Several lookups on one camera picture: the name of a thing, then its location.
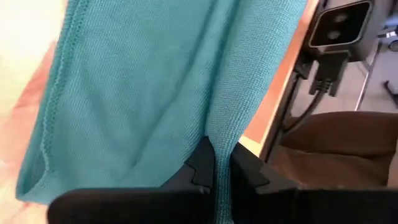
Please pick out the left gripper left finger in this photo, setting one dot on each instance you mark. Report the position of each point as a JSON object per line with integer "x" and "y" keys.
{"x": 124, "y": 208}

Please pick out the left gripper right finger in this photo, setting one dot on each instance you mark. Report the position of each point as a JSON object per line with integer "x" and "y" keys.
{"x": 311, "y": 208}

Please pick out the teal microfibre towel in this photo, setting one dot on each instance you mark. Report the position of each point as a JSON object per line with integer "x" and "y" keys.
{"x": 140, "y": 93}

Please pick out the dark padded seat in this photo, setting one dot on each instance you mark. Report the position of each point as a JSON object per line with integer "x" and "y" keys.
{"x": 342, "y": 149}

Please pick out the thin metal leg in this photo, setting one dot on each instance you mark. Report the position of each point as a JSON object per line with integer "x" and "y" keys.
{"x": 367, "y": 81}

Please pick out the black aluminium table frame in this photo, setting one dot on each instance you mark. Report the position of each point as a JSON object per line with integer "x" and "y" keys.
{"x": 276, "y": 130}

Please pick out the grey table-level camera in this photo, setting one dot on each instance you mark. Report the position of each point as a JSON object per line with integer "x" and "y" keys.
{"x": 342, "y": 25}

